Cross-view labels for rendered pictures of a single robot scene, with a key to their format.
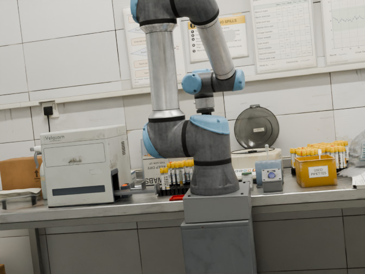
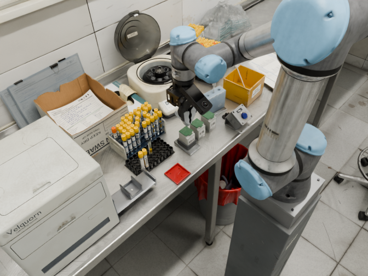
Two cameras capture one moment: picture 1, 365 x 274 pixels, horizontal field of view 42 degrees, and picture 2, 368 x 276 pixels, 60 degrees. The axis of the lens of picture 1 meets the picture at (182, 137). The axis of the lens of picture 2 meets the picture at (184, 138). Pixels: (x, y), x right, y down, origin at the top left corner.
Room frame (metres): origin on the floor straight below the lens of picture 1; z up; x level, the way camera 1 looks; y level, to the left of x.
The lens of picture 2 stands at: (1.38, 0.58, 1.80)
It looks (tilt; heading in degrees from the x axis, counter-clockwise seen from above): 47 degrees down; 306
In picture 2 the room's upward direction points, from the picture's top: 2 degrees counter-clockwise
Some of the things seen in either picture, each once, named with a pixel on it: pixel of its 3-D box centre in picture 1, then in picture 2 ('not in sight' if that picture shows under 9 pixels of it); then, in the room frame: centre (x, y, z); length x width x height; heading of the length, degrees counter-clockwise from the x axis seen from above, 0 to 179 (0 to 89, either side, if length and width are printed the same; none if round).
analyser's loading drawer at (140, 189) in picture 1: (132, 188); (126, 193); (1.88, 0.22, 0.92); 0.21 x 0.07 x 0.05; 80
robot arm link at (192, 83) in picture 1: (199, 83); (209, 62); (1.76, -0.08, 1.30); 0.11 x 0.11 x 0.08; 70
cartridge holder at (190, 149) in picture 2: not in sight; (187, 142); (1.86, -0.10, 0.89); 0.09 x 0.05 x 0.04; 170
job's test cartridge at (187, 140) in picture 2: not in sight; (187, 137); (1.86, -0.10, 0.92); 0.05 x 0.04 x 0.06; 170
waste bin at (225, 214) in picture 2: not in sight; (220, 187); (1.84, -0.41, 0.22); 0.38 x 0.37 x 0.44; 80
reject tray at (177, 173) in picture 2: (179, 197); (177, 173); (1.81, 0.03, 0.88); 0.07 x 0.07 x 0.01; 80
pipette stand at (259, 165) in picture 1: (269, 173); (213, 102); (1.88, -0.32, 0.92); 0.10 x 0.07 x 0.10; 72
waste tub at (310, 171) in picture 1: (315, 170); (243, 86); (1.82, -0.49, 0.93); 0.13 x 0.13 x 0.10; 84
